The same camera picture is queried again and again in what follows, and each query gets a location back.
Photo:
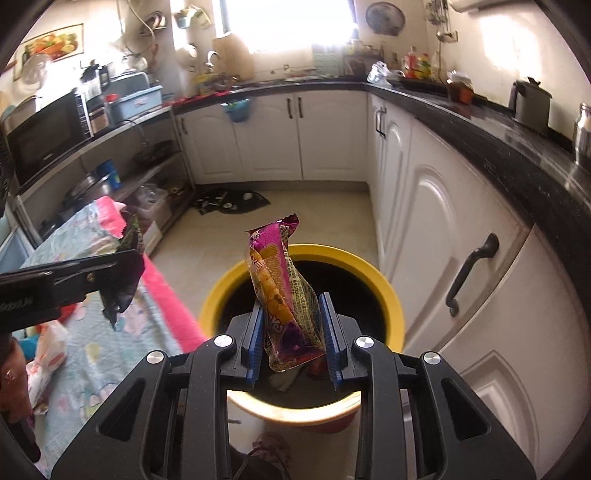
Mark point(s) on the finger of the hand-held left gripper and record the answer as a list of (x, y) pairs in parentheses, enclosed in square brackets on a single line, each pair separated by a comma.
[(92, 276)]

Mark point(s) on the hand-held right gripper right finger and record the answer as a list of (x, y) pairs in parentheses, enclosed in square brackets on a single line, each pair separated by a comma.
[(330, 344)]

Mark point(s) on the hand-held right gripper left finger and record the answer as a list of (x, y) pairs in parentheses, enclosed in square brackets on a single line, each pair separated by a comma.
[(256, 344)]

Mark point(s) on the dark wrapper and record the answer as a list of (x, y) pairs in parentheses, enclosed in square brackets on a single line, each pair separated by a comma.
[(122, 300)]

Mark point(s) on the purple snack wrapper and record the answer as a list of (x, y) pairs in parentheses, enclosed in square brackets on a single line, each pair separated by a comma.
[(281, 295)]

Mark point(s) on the yellow waste bin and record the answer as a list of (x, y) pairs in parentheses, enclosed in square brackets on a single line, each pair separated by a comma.
[(323, 251)]

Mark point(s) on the white plastic bag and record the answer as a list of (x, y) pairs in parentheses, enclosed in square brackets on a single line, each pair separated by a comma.
[(51, 350)]

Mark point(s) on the printed pink-edged blanket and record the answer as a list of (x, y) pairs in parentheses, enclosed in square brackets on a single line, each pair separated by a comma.
[(92, 360)]

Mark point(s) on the clear plastic storage box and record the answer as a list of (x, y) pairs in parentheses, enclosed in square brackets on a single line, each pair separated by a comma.
[(147, 207)]

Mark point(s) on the blue cup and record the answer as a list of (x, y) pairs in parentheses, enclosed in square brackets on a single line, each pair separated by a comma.
[(110, 174)]

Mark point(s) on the black floor mat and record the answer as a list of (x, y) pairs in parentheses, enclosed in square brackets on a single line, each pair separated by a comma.
[(235, 203)]

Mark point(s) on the black microwave oven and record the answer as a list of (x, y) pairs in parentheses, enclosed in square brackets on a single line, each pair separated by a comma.
[(41, 138)]

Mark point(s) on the metal kitchen shelf rack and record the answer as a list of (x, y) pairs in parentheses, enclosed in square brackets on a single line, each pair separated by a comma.
[(138, 134)]

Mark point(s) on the blue plastic dish tub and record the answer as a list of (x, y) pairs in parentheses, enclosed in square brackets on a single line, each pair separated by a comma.
[(138, 104)]

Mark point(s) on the white kitchen cabinets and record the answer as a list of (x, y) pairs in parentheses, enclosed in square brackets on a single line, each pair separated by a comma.
[(434, 198)]

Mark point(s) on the blue hanging basket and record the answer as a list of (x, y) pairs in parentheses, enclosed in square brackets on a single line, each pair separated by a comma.
[(238, 110)]

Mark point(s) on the framed food picture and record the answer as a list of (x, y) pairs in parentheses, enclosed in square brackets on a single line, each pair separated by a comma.
[(51, 46)]

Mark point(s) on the chrome sink faucet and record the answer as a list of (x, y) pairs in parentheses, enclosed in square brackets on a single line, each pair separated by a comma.
[(212, 60)]

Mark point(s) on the white plastic water container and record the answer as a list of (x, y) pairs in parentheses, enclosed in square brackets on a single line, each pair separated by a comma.
[(233, 57)]

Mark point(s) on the clear plastic bag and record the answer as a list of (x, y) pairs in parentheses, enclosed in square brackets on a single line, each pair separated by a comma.
[(379, 72)]

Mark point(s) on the dark red container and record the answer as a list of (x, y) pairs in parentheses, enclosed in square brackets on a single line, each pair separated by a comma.
[(460, 91)]

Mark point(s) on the group of condiment bottles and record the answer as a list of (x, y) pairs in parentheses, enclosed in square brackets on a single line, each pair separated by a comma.
[(422, 64)]

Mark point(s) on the grey metal kettle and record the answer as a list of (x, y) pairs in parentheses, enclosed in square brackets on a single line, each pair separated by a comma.
[(531, 106)]

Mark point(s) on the bright window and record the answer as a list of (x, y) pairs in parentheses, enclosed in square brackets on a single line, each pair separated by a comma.
[(286, 23)]

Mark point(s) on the shiny steel jug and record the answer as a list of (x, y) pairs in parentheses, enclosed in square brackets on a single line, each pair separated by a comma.
[(582, 134)]

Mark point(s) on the hanging kitchen utensils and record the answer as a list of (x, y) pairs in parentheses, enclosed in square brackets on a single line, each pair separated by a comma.
[(441, 18)]

